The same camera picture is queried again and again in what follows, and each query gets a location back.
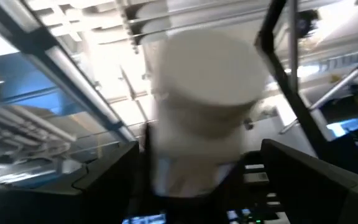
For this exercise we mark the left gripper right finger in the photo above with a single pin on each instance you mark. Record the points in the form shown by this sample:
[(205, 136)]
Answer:
[(303, 186)]

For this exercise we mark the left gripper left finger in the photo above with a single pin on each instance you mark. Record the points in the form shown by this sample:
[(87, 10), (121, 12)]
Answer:
[(113, 186)]

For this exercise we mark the white bottle teal label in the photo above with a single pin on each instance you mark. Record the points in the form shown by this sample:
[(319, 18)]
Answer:
[(207, 77)]

